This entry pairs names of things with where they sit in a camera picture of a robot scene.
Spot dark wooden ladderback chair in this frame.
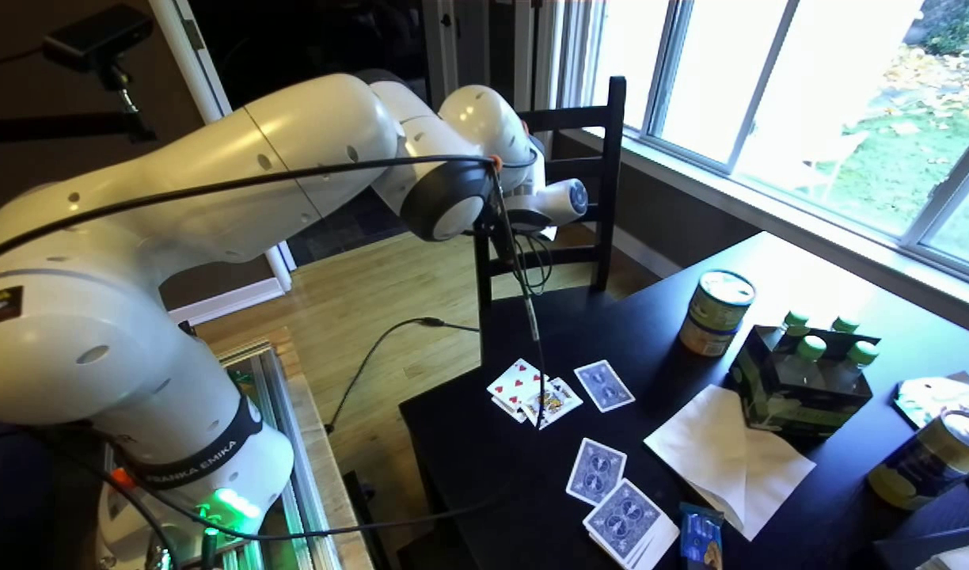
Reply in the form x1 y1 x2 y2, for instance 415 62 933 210
467 72 631 366

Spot white wooden frame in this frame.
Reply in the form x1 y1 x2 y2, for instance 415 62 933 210
144 0 301 326

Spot white baseboard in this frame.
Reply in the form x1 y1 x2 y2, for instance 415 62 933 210
609 221 686 284

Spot yellow labelled can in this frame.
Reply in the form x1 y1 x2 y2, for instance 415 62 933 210
863 407 969 516

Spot face-up hearts playing card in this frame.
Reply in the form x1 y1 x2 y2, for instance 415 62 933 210
483 355 550 429

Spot face-up court playing card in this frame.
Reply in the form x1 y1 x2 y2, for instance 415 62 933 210
519 374 587 435

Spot large window with frame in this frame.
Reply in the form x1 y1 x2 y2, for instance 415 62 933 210
561 0 969 314

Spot tan cardboard piece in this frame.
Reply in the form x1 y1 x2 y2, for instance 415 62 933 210
640 381 821 544

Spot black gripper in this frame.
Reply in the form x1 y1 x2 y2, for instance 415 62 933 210
495 205 563 263

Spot black floor cable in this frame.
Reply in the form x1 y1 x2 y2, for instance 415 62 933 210
324 314 483 437

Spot blue-backed playing card stack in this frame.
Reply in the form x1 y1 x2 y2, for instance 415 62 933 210
578 476 683 570

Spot black camera on stand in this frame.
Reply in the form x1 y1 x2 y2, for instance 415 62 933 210
39 3 157 92

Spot white flat package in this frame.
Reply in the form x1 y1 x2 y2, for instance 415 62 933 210
891 374 969 435

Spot metal framed glass panel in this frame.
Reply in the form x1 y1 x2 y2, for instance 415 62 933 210
220 337 380 570

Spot can with green lid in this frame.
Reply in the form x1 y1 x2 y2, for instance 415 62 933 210
677 265 761 363

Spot green bottle pack black carrier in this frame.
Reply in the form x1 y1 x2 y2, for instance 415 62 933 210
726 308 887 457

